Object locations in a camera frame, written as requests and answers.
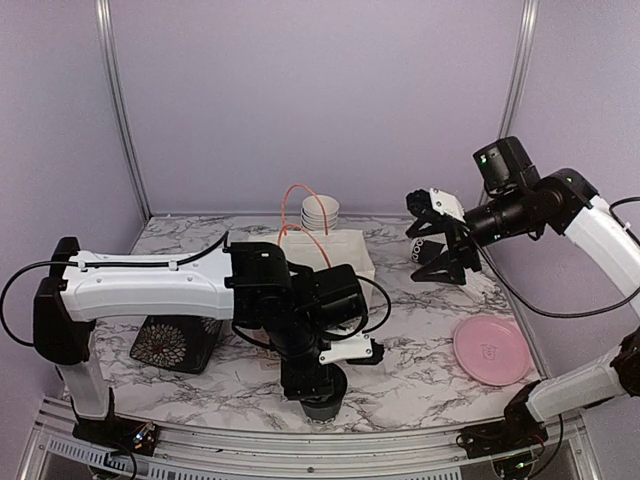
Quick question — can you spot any black cup holding straws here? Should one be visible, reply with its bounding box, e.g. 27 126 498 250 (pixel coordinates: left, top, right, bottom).
410 237 445 265

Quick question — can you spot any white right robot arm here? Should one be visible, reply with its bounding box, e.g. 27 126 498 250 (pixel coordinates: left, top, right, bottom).
406 136 639 448

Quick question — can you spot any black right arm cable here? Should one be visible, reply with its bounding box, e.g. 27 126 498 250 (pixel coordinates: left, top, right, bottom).
464 195 640 317

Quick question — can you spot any aluminium table edge rail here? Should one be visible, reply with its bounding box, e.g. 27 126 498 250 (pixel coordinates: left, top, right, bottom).
17 398 602 479

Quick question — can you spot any right aluminium frame post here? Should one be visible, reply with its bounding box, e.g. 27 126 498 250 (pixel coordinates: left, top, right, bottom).
498 0 540 138

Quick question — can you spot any pink plastic plate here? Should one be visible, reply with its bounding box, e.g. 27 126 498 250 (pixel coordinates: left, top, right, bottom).
453 315 533 387

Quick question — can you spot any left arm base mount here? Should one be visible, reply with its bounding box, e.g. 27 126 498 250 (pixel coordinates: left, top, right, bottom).
72 387 160 457

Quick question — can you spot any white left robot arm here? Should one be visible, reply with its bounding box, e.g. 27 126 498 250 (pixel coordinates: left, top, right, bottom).
33 237 383 445

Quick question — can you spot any black takeout coffee cup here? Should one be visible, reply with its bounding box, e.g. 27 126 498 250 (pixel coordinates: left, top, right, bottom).
300 364 347 423

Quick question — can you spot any white paper takeout bag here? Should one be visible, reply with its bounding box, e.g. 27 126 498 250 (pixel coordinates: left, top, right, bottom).
259 183 377 361

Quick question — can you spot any black floral tray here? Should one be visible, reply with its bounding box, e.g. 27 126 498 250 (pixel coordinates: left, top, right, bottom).
129 315 223 374

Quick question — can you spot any stack of paper cups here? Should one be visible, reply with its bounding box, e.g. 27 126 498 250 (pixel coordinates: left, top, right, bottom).
300 195 340 231

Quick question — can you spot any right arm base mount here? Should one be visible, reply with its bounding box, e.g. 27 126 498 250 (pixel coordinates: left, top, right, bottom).
456 395 549 459

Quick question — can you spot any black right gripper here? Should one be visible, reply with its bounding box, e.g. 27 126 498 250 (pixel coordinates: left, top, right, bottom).
407 187 533 284

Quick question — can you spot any left aluminium frame post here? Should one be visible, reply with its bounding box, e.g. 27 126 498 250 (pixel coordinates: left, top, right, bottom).
95 0 152 222

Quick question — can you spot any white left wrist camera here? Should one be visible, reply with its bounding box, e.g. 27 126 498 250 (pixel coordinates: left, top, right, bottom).
319 334 384 365

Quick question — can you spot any aluminium frame post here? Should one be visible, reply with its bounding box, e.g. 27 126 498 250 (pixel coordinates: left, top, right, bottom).
498 0 540 138
95 0 152 222

